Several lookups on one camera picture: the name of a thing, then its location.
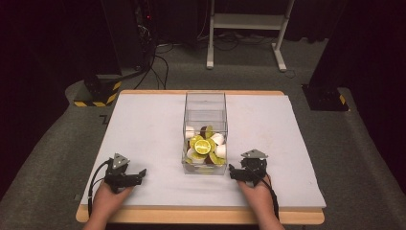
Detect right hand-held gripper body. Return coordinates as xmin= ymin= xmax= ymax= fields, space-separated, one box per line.
xmin=239 ymin=149 xmax=269 ymax=188

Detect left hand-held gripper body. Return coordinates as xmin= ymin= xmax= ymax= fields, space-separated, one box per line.
xmin=104 ymin=152 xmax=136 ymax=195

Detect clear plastic box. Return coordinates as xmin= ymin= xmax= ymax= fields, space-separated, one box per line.
xmin=181 ymin=90 xmax=230 ymax=176

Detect person's left hand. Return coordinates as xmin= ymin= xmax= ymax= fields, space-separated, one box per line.
xmin=91 ymin=182 xmax=134 ymax=222

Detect person's right hand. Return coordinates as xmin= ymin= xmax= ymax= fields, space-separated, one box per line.
xmin=237 ymin=175 xmax=277 ymax=221

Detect pile of lime slices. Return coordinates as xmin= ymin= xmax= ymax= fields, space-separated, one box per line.
xmin=184 ymin=125 xmax=227 ymax=167

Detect white foam mat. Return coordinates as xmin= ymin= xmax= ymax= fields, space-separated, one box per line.
xmin=79 ymin=93 xmax=327 ymax=211

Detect wooden table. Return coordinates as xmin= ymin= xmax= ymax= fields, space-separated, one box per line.
xmin=75 ymin=89 xmax=327 ymax=226

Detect black base with hazard stripes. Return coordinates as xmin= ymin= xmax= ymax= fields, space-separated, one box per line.
xmin=73 ymin=74 xmax=124 ymax=108
xmin=301 ymin=82 xmax=350 ymax=112

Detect black computer tower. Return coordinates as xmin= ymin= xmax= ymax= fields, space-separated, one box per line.
xmin=133 ymin=0 xmax=158 ymax=71

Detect white metal stand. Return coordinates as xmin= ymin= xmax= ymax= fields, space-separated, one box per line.
xmin=206 ymin=0 xmax=297 ymax=73

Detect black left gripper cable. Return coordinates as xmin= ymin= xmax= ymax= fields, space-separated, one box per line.
xmin=87 ymin=160 xmax=111 ymax=219

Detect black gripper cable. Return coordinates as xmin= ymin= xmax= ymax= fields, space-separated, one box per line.
xmin=87 ymin=160 xmax=111 ymax=219
xmin=251 ymin=167 xmax=281 ymax=222

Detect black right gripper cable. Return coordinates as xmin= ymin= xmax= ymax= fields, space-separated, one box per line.
xmin=251 ymin=167 xmax=281 ymax=222

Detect black floor cables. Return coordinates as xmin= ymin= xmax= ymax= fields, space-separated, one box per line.
xmin=133 ymin=44 xmax=170 ymax=91

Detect tangled cables under stand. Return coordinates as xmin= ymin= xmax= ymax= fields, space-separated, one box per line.
xmin=196 ymin=31 xmax=276 ymax=52

